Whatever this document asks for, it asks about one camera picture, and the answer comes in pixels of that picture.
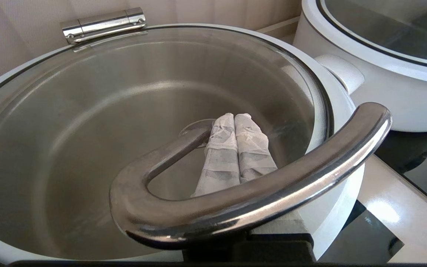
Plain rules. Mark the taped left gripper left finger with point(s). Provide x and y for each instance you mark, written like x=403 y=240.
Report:
x=219 y=163

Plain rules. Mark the glass lid with white rim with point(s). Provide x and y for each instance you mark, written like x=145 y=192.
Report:
x=87 y=111

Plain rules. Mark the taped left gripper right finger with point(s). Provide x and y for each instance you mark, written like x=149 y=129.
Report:
x=254 y=155

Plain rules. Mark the white round cooking pot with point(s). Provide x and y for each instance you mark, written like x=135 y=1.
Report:
x=347 y=230
x=402 y=107

